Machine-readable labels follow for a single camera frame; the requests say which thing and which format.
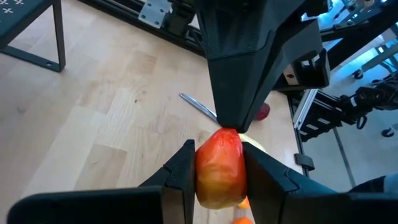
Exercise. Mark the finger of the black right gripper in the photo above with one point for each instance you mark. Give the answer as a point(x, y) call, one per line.
point(230, 77)
point(280, 46)

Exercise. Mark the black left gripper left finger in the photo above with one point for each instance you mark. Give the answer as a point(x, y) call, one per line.
point(109, 205)

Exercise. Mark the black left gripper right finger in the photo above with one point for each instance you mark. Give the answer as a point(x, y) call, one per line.
point(311, 205)

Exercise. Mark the dark red toy fruit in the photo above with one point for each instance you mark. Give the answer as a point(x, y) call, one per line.
point(263, 112)

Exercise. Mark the orange toy mandarin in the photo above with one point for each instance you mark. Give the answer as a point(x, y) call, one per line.
point(242, 221)

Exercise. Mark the small orange toy pear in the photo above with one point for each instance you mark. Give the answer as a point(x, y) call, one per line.
point(220, 168)

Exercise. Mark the black table clamp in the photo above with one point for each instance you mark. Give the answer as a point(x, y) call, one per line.
point(304, 161)

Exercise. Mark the black perforated metal shelf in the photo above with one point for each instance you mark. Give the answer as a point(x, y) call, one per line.
point(25, 21)

